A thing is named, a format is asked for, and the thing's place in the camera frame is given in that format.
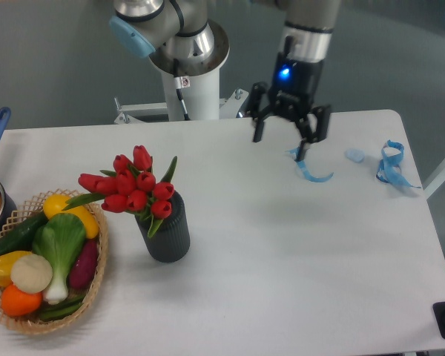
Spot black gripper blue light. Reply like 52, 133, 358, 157
245, 53, 332, 162

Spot red tulip bouquet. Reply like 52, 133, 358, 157
63, 145, 178, 238

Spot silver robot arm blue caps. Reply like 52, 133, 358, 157
109, 1, 340, 160

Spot dark grey ribbed vase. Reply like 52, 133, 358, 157
134, 192, 191, 263

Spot curved blue tape strip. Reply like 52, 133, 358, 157
286, 148, 334, 183

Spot small pale blue cap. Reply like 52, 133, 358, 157
345, 148, 365, 163

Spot crumpled blue tape bundle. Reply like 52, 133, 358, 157
375, 139, 421, 191

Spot yellow squash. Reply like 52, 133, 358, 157
43, 194, 99, 239

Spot purple sweet potato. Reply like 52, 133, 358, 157
68, 240, 98, 289

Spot green bok choy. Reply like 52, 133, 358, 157
32, 213, 86, 305

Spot woven wicker basket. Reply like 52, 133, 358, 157
0, 191, 109, 335

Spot dark green cucumber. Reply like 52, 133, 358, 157
0, 211, 47, 256

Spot green bean pods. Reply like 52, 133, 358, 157
38, 295, 85, 322

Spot cream white onion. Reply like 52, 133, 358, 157
10, 254, 53, 294

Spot yellow bell pepper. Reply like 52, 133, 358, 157
0, 251, 32, 288

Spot orange fruit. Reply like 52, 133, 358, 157
1, 284, 42, 317

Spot white metal base frame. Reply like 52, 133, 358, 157
113, 88, 249, 125

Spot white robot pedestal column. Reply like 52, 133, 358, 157
160, 69, 220, 122

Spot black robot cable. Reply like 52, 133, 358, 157
172, 58, 191, 122

